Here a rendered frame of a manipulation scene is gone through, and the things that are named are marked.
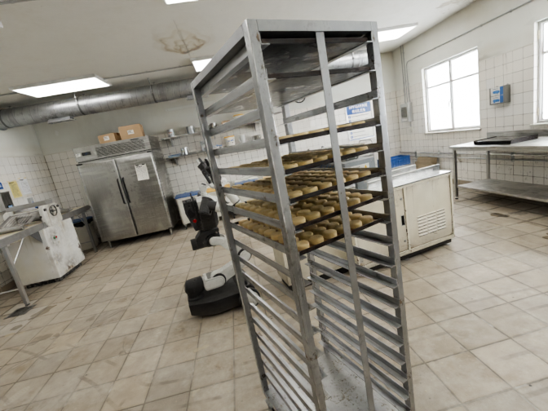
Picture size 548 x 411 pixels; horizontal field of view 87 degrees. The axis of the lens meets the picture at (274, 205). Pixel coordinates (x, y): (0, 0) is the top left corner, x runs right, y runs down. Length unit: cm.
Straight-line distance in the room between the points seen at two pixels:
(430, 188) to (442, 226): 47
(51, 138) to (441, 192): 730
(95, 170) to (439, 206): 578
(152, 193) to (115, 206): 75
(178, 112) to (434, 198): 543
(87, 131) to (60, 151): 71
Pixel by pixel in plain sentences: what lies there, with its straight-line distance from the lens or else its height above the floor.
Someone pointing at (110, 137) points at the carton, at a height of 215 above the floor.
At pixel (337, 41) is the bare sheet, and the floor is 176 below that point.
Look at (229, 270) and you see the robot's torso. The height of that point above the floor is 34.
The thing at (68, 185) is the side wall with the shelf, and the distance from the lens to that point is 782.
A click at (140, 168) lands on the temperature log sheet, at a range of 627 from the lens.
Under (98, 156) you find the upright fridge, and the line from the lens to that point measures 657.
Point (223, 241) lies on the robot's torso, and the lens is 285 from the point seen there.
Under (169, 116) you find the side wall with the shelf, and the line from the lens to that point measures 709.
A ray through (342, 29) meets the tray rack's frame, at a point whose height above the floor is 179.
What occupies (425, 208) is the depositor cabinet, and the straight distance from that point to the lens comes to 345.
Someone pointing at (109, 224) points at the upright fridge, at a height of 50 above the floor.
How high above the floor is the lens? 150
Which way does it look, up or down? 12 degrees down
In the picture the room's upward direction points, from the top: 11 degrees counter-clockwise
